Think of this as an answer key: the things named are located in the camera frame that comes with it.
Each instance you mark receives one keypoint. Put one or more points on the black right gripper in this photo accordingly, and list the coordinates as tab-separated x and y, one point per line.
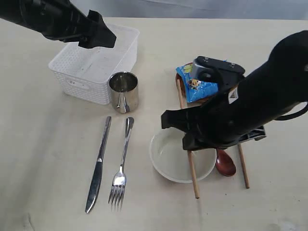
214	124

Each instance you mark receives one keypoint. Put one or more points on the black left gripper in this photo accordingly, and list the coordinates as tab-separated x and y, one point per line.
61	20

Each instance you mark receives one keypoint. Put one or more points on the white ceramic bowl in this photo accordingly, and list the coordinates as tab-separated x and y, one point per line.
171	160

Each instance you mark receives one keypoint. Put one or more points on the wooden chopstick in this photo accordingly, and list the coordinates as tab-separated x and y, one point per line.
189	153
245	175

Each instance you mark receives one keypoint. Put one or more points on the blue chips bag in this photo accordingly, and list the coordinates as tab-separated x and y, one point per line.
196	89

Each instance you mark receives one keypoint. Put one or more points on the red-brown wooden spoon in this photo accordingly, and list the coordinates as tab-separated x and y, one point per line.
224	164

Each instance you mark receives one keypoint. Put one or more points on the stainless steel cup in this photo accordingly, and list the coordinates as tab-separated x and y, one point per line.
124	92

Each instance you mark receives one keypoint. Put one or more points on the stainless steel fork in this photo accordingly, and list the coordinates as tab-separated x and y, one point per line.
116	195

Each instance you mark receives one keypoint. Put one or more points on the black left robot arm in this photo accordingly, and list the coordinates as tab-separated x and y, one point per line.
9	11

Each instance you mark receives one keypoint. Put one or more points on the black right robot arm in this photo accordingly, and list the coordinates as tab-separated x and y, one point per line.
244	104

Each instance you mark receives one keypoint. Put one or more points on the white perforated plastic basket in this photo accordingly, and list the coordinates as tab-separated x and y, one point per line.
84	73

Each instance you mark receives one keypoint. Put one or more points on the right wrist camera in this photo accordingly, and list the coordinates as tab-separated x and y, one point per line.
223	73

